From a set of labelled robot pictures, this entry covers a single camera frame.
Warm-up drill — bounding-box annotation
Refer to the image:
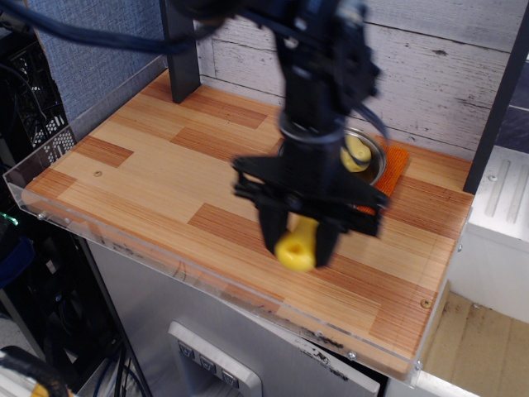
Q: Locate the dark right support post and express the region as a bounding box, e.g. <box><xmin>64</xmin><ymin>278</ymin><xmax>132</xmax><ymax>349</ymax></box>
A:
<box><xmin>463</xmin><ymin>6</ymin><xmax>528</xmax><ymax>194</ymax></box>

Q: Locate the yellow handled toy knife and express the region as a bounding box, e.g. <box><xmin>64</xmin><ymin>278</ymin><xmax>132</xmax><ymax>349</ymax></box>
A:
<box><xmin>274</xmin><ymin>217</ymin><xmax>319</xmax><ymax>272</ymax></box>

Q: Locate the orange knitted cloth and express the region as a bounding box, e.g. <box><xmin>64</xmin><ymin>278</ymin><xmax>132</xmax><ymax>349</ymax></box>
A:
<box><xmin>353</xmin><ymin>143</ymin><xmax>409</xmax><ymax>197</ymax></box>

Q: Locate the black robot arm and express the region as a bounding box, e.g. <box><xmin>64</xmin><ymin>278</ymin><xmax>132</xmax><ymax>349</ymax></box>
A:
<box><xmin>174</xmin><ymin>1</ymin><xmax>388</xmax><ymax>271</ymax></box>

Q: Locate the dark blue cable bundle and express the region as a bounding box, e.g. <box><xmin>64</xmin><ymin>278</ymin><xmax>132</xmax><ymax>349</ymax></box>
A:
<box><xmin>0</xmin><ymin>0</ymin><xmax>232</xmax><ymax>57</ymax></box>

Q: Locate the white plastic side unit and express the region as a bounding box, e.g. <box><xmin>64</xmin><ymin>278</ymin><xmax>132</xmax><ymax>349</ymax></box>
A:
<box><xmin>447</xmin><ymin>146</ymin><xmax>528</xmax><ymax>323</ymax></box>

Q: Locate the dark left support post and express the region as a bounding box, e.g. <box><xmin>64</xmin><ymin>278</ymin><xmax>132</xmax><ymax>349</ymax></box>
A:
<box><xmin>160</xmin><ymin>0</ymin><xmax>201</xmax><ymax>103</ymax></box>

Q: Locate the clear acrylic table guard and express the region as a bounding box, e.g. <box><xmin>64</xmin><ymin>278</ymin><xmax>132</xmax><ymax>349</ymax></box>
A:
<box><xmin>7</xmin><ymin>74</ymin><xmax>471</xmax><ymax>382</ymax></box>

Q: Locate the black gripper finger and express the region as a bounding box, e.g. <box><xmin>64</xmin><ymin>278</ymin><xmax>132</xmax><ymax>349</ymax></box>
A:
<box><xmin>315</xmin><ymin>221</ymin><xmax>343</xmax><ymax>267</ymax></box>
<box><xmin>257</xmin><ymin>203</ymin><xmax>288</xmax><ymax>254</ymax></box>

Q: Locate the stainless steel pot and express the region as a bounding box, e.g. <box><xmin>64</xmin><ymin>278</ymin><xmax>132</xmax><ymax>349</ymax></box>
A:
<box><xmin>278</xmin><ymin>124</ymin><xmax>387</xmax><ymax>192</ymax></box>

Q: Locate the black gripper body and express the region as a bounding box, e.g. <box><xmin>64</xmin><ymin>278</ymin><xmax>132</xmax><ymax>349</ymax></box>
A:
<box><xmin>231</xmin><ymin>127</ymin><xmax>388</xmax><ymax>238</ymax></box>

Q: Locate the dark support post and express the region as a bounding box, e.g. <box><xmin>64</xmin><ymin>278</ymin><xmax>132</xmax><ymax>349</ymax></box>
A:
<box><xmin>463</xmin><ymin>6</ymin><xmax>528</xmax><ymax>194</ymax></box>
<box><xmin>160</xmin><ymin>0</ymin><xmax>201</xmax><ymax>103</ymax></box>

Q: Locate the yellow toy potato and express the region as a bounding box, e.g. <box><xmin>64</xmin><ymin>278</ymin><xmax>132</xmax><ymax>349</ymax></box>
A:
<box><xmin>341</xmin><ymin>135</ymin><xmax>372</xmax><ymax>173</ymax></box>

